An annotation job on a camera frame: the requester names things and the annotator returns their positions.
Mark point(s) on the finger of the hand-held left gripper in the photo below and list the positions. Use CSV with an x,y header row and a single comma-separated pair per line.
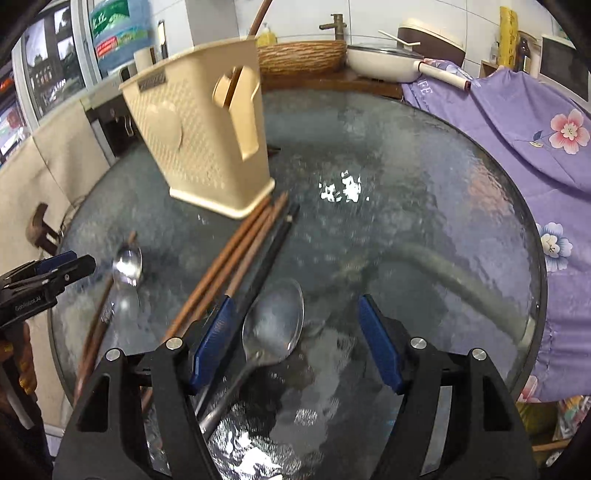
x,y
74,273
57,263

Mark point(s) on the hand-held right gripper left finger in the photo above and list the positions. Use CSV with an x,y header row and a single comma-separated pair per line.
x,y
210,346

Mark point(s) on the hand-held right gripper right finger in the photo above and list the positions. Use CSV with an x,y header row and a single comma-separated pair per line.
x,y
378,346

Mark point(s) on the small metal spoon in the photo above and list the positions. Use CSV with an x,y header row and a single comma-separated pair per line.
x,y
128,267

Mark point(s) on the brown wooden chopstick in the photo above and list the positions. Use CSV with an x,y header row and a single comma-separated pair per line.
x,y
234,87
221,258
258,244
94,332

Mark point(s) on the large metal spoon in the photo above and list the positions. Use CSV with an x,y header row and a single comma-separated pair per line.
x,y
272,323

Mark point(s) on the black chopstick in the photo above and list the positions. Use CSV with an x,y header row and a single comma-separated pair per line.
x,y
272,249

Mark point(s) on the wooden utensil holder box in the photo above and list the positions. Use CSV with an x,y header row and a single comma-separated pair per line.
x,y
198,138

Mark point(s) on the person's left hand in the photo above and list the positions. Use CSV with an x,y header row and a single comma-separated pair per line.
x,y
25,369

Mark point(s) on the brown wooden stand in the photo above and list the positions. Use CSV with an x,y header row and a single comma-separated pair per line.
x,y
44,228

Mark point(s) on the grey metal table leg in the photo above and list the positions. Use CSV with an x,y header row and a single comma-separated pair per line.
x,y
475,286

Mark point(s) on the white water dispenser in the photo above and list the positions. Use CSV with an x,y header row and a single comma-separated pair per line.
x,y
111,124

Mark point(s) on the patterned cloth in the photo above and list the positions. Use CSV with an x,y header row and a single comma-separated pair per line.
x,y
554,424

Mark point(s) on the window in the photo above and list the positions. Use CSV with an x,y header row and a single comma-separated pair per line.
x,y
51,60

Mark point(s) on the white paper cup stack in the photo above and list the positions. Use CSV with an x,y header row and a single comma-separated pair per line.
x,y
144,57

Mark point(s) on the blue water bottle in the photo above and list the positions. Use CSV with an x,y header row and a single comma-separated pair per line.
x,y
117,32

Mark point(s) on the purple floral cloth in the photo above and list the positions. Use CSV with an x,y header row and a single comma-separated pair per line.
x,y
531,161

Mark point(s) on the wooden sink table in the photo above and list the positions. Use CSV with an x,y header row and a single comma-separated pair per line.
x,y
323,85

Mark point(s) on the white pan with glass lid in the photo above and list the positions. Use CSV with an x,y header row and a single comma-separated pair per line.
x,y
378,64

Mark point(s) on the small wooden box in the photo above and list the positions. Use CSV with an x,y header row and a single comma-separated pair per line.
x,y
488,68

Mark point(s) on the woven basin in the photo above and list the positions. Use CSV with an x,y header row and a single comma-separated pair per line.
x,y
300,55

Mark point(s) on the yellow soap bottle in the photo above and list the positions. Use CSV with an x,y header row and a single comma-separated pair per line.
x,y
265,34

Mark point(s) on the white rice paddle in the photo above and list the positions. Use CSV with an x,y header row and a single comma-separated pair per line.
x,y
397,39

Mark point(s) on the brown and white rice cooker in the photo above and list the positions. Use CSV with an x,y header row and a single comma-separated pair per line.
x,y
434,39

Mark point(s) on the bamboo faucet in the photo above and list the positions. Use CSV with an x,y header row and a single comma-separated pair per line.
x,y
336,25

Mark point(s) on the dark brown bottle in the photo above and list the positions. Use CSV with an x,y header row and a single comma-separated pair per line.
x,y
525,53

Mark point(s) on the yellow roll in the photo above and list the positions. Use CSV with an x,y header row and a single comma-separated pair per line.
x,y
507,37

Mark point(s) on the white microwave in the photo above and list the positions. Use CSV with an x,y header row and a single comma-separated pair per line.
x,y
563,64

